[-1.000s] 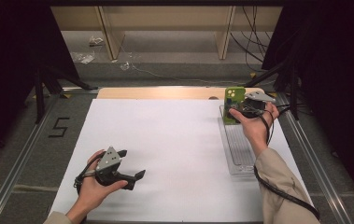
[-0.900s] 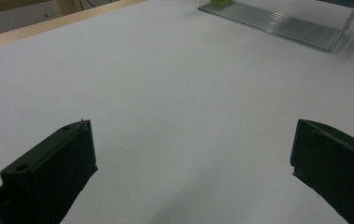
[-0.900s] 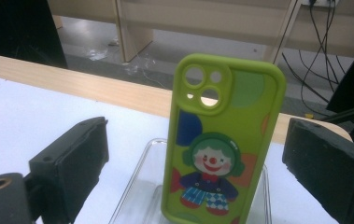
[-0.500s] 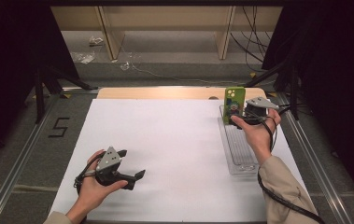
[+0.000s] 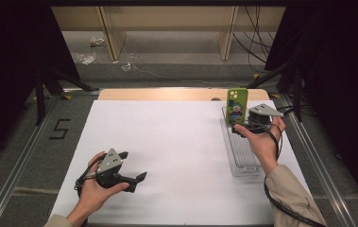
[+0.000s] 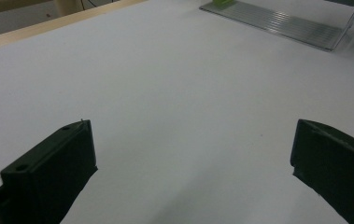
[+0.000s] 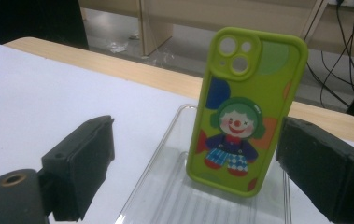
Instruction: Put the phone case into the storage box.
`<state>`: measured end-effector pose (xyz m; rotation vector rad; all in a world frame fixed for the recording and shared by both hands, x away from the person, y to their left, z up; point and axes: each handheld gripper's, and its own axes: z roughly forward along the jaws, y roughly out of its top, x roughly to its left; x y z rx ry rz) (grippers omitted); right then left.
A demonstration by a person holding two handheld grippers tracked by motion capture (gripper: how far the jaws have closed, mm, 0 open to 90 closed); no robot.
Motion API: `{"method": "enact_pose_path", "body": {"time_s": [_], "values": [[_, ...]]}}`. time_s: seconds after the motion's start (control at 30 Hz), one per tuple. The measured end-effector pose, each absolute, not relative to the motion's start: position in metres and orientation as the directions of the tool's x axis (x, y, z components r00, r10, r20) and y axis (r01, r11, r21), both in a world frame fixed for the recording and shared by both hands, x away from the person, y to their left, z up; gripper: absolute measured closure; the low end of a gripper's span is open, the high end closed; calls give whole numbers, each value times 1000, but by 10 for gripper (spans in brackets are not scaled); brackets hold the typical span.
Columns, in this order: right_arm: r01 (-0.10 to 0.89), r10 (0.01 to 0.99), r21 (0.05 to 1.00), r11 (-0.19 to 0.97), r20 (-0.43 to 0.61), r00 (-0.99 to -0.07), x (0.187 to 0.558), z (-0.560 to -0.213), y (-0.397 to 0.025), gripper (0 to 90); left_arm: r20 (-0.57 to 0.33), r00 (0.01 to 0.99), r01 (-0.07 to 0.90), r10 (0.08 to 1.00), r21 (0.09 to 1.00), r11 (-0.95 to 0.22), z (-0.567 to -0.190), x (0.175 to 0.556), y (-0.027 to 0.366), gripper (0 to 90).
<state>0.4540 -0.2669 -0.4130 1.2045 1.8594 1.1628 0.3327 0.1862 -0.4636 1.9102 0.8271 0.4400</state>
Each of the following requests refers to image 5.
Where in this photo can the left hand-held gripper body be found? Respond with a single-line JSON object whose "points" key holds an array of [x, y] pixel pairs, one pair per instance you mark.
{"points": [[110, 162]]}

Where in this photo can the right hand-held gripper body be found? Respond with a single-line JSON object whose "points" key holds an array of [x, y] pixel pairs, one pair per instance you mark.
{"points": [[263, 110]]}

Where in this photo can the green cartoon phone case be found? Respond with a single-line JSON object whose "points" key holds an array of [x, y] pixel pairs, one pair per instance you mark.
{"points": [[237, 107]]}

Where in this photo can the clear plastic packaging tray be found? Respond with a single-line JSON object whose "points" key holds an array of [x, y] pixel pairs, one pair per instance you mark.
{"points": [[241, 151]]}

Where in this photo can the person's right hand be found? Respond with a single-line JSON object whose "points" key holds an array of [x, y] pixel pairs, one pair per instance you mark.
{"points": [[263, 145]]}

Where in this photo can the person's left hand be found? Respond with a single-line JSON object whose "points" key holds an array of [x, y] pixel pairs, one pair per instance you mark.
{"points": [[91, 197]]}

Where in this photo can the black metal stand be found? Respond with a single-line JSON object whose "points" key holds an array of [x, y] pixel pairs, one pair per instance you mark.
{"points": [[39, 94], [298, 94]]}

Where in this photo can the white table sheet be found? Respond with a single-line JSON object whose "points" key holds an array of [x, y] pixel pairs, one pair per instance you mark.
{"points": [[167, 142]]}

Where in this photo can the black curtain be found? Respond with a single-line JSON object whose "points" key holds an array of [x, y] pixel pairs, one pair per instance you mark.
{"points": [[6, 63], [340, 78]]}

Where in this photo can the tiny clear plastic scrap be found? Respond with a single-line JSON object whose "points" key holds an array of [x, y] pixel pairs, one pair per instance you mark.
{"points": [[126, 66]]}

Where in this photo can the large crumpled plastic scrap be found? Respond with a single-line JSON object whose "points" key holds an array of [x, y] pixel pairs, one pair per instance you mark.
{"points": [[85, 58]]}

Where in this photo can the small crumpled plastic scrap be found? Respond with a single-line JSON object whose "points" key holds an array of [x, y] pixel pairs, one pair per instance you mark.
{"points": [[97, 41]]}

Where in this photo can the light wooden shelf unit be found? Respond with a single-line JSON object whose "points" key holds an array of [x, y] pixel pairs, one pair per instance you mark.
{"points": [[167, 19]]}

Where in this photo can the aluminium floor rail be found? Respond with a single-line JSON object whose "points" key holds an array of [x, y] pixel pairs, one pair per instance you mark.
{"points": [[331, 189], [16, 176]]}

